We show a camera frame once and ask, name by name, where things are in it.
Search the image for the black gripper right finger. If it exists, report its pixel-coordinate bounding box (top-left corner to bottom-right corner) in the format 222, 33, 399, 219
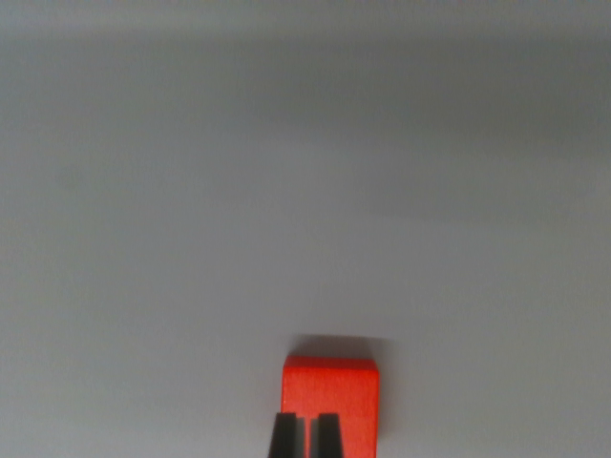
310, 412, 348, 458

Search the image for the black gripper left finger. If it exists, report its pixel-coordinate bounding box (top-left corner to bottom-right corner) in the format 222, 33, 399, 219
267, 411, 307, 458

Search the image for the red cube block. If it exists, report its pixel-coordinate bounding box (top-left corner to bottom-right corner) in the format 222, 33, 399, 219
280, 355, 381, 458

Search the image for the white plastic tray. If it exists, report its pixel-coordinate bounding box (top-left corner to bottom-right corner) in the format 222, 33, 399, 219
0, 0, 611, 458

